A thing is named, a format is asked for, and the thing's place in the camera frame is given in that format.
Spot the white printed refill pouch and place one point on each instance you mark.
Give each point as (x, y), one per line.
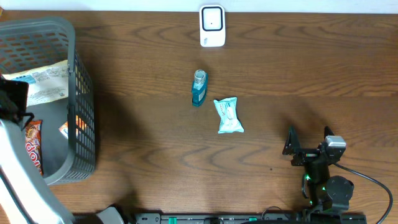
(46, 84)

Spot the red Top chocolate bar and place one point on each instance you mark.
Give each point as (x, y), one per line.
(33, 143)

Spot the blue mouthwash bottle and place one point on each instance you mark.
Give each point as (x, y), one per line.
(199, 87)

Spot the grey plastic mesh basket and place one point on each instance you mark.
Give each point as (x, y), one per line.
(34, 43)

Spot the white barcode scanner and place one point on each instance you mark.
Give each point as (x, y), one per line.
(212, 26)

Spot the small orange tissue pack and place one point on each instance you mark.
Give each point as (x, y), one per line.
(64, 129)

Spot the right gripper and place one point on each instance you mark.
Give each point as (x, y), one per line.
(306, 155)

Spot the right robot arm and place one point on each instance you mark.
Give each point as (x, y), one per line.
(328, 195)

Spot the light blue wipes packet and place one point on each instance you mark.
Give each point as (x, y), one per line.
(229, 122)

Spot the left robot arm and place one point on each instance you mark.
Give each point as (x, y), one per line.
(26, 198)

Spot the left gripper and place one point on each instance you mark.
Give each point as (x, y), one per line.
(17, 92)

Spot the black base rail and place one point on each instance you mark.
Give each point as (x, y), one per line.
(270, 217)

